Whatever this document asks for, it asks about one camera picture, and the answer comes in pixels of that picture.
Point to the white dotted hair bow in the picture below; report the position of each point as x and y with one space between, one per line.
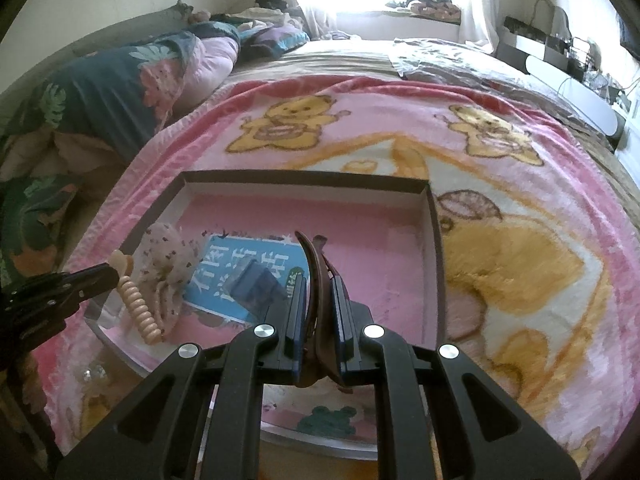
167 260

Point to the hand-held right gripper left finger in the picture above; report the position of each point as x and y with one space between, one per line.
299 310

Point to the dark floral quilt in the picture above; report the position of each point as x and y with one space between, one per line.
115 90

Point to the purple pillow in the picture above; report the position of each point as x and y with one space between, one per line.
280 40

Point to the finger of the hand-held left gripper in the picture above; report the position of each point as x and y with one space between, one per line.
85 280

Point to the blue printed card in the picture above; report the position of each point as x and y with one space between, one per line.
235 270

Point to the crumpled clear plastic sheet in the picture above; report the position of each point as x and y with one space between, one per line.
445 57

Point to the dark storage shelf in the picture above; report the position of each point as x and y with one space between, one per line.
540 42

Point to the white curved bed board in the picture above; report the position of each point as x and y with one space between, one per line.
580 92

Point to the pink bear printed blanket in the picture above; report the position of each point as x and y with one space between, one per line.
525 240

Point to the brown hair clip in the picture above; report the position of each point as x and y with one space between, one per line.
317 270

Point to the clutter on window sill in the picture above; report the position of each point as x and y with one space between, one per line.
425 6

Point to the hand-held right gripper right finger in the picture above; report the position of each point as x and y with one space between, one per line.
344 320

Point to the dark cloth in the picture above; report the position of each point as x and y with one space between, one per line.
272 1

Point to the shallow box with pink inside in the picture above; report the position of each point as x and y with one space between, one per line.
390 240

